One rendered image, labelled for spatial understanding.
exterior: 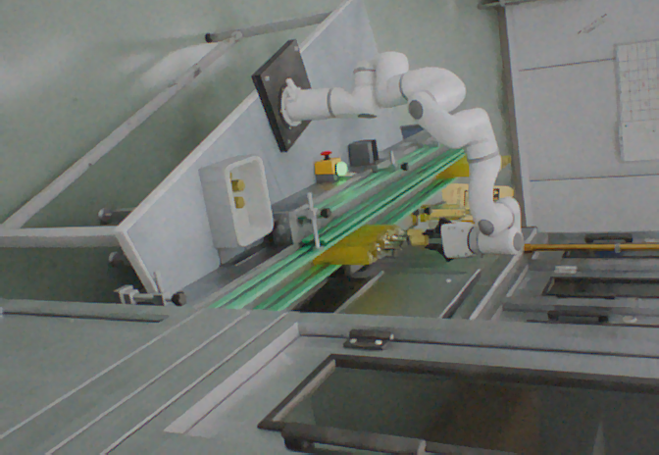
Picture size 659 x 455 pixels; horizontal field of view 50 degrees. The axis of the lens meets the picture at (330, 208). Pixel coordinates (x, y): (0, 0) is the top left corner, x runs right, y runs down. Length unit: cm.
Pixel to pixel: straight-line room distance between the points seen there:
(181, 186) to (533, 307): 98
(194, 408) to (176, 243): 103
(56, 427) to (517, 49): 725
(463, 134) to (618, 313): 60
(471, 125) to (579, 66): 595
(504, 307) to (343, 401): 122
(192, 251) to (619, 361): 126
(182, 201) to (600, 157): 638
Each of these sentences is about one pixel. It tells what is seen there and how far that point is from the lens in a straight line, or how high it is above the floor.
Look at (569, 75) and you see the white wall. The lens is 777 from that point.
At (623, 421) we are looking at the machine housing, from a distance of 76.
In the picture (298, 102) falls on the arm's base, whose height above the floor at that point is 83.
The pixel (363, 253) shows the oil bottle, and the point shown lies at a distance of 204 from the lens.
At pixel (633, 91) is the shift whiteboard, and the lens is 771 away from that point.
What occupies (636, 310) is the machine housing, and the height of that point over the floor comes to 177.
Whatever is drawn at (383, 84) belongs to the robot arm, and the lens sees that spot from 203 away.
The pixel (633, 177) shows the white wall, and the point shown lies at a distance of 787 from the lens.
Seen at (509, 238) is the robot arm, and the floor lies 147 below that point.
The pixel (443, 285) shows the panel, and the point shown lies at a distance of 209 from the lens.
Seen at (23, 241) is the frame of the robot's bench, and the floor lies 32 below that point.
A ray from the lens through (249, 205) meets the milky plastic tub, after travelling 204.
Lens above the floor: 196
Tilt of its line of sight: 29 degrees down
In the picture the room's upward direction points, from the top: 88 degrees clockwise
